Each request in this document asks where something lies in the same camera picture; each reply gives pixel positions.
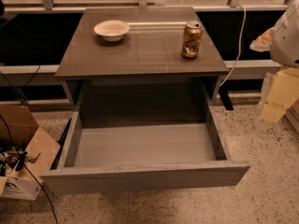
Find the cardboard box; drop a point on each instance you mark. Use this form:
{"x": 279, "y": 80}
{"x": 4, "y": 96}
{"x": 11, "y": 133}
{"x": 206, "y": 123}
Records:
{"x": 26, "y": 151}
{"x": 292, "y": 115}

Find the open grey top drawer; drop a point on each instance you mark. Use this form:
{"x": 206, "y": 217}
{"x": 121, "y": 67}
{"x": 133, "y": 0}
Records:
{"x": 139, "y": 137}

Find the cardboard box on left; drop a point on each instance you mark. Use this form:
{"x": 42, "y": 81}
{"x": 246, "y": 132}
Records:
{"x": 26, "y": 151}

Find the white paper bowl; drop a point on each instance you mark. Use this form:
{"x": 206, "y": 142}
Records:
{"x": 113, "y": 30}

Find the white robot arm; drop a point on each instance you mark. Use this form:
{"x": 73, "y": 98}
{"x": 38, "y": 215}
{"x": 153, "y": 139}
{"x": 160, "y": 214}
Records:
{"x": 284, "y": 46}

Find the cardboard box on right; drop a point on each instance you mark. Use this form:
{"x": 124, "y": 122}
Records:
{"x": 292, "y": 115}

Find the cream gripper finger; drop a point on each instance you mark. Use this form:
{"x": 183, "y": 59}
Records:
{"x": 280, "y": 91}
{"x": 262, "y": 42}

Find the orange soda can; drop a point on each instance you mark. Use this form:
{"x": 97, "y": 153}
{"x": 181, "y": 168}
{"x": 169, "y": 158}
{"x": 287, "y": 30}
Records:
{"x": 192, "y": 38}

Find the grey cabinet with top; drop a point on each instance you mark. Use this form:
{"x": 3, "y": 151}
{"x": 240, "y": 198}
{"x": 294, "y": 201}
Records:
{"x": 152, "y": 47}

